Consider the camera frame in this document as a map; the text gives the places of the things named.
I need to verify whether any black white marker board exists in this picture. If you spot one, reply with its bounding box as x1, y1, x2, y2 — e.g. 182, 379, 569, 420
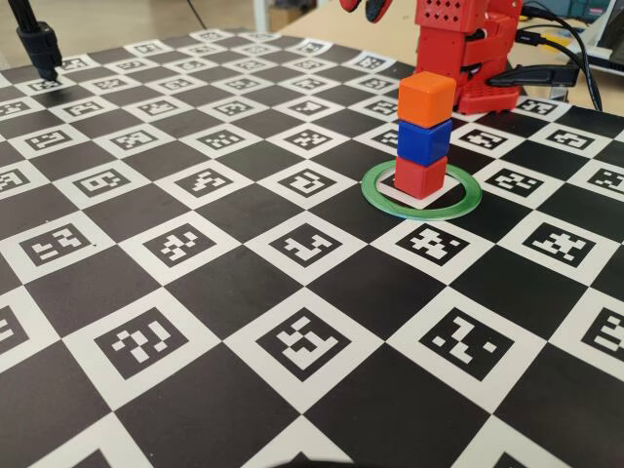
0, 26, 624, 468

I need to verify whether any teal box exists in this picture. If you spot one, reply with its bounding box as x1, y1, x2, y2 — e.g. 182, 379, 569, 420
567, 0, 610, 20

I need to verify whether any black tripod leg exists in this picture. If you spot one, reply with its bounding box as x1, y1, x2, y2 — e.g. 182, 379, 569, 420
7, 0, 63, 82

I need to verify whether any blue cube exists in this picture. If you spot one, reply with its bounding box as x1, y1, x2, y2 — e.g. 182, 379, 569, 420
397, 118, 453, 169

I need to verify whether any black table clamp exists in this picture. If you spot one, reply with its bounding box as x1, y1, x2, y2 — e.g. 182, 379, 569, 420
487, 64, 582, 90

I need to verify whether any cardboard box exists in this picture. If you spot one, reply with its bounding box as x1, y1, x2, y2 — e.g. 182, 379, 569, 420
269, 7, 313, 33

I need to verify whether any orange cube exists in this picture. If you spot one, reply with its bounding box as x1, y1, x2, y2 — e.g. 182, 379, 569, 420
398, 70, 457, 130

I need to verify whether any thick black cable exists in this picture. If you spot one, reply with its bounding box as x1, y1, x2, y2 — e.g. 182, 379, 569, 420
521, 2, 605, 112

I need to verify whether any green ring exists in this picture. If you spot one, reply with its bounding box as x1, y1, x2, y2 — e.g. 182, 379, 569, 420
360, 160, 484, 221

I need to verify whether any white electronic device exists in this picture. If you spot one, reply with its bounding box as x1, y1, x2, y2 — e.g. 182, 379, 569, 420
579, 0, 624, 72

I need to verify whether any red cube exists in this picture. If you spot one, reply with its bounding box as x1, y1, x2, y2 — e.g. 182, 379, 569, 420
393, 155, 449, 200

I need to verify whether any black cable with plug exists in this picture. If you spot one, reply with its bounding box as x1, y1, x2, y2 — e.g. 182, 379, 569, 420
516, 29, 624, 67

